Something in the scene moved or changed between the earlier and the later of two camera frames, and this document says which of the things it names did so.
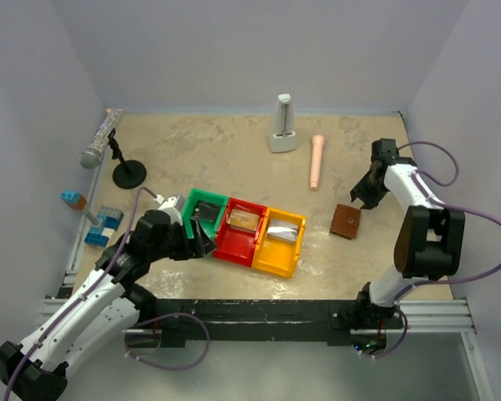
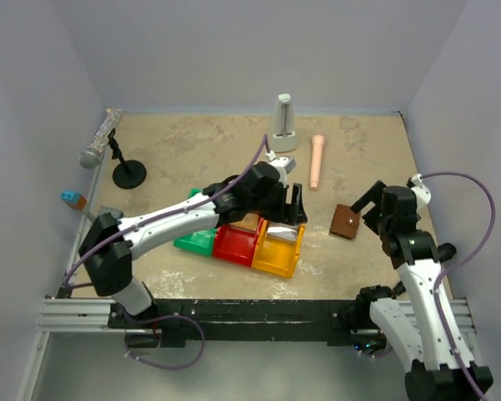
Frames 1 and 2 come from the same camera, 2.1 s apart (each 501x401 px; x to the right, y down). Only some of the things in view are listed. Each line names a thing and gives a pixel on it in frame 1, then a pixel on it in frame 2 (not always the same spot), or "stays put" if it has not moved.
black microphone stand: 129,174 stays put
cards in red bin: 243,220 stays put
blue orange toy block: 74,200 stays put
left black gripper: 194,238 → 285,206
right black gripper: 370,189 → 376,213
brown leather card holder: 346,221 stays put
